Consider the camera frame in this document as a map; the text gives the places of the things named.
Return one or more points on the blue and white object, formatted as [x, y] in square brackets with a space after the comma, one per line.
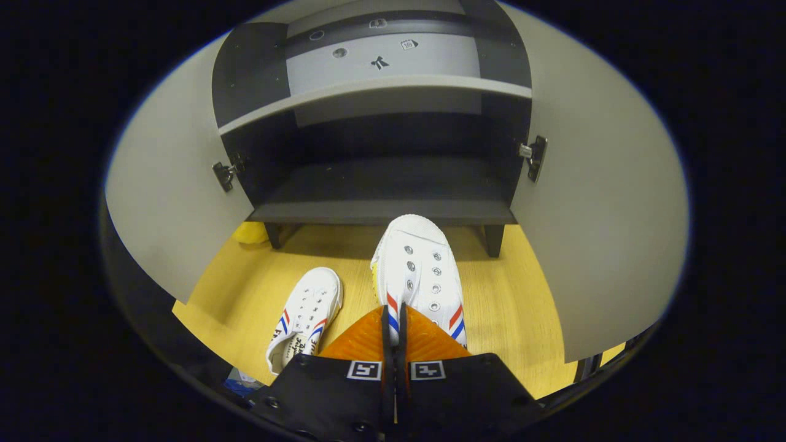
[242, 383]

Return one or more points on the yellow plush toy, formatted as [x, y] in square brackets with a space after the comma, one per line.
[250, 233]

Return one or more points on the white canvas shoe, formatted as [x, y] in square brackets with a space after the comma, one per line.
[424, 258]
[310, 307]

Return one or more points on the grey shoe cabinet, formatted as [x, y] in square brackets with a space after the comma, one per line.
[381, 184]

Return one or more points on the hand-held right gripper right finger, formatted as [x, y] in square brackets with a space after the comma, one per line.
[460, 399]

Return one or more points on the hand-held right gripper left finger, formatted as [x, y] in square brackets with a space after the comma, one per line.
[331, 399]

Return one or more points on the grey shoe cabinet door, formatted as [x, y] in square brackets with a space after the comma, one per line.
[602, 215]
[172, 184]

